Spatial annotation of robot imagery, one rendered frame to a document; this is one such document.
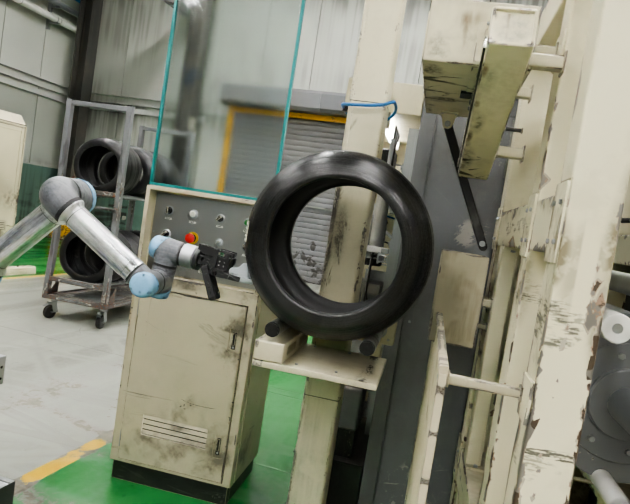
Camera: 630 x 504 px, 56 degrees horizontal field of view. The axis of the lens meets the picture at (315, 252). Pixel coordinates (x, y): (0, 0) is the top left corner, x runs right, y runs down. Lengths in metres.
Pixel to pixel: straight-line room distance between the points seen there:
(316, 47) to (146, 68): 3.58
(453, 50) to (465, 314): 0.87
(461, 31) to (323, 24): 10.31
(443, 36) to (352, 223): 0.80
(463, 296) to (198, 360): 1.14
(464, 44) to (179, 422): 1.86
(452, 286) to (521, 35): 0.88
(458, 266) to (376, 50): 0.78
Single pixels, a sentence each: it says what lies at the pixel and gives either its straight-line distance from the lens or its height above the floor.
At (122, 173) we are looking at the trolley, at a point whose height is 1.35.
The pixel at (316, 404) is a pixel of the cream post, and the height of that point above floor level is 0.59.
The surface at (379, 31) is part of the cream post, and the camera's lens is 2.14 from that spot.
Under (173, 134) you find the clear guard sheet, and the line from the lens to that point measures 2.59.
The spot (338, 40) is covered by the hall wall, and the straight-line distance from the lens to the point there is 11.58.
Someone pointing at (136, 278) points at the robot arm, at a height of 0.99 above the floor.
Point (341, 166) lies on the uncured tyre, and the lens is 1.68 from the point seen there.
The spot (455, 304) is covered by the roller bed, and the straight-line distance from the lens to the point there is 1.97.
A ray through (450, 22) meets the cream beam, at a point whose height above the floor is 1.73.
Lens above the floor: 1.24
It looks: 3 degrees down
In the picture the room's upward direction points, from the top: 9 degrees clockwise
